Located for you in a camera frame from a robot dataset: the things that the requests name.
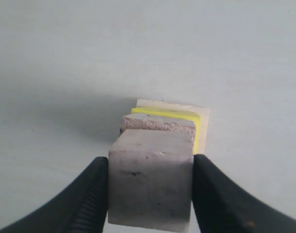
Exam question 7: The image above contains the yellow cube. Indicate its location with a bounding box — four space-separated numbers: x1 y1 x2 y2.
131 106 208 154

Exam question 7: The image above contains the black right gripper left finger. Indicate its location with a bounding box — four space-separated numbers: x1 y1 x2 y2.
0 157 108 233

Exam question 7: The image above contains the small wooden cube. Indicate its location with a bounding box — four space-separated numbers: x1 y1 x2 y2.
108 129 193 233

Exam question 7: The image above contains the large light wooden cube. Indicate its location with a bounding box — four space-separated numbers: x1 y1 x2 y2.
131 99 209 154

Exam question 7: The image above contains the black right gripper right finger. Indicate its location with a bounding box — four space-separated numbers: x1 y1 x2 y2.
192 154 296 233

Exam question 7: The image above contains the medium wooden cube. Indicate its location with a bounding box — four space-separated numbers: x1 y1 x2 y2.
120 113 197 151

